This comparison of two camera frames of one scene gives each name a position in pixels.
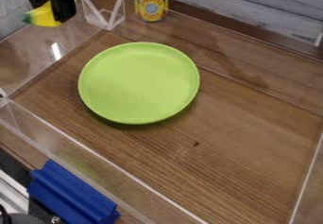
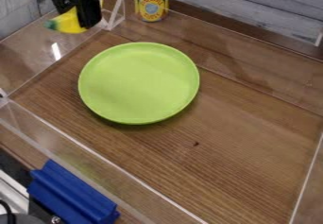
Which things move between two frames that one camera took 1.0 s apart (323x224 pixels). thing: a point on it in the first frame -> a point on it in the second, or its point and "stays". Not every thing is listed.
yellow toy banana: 40,16 -> 67,23
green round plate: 138,82 stays
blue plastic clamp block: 68,198 stays
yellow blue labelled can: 151,1 stays
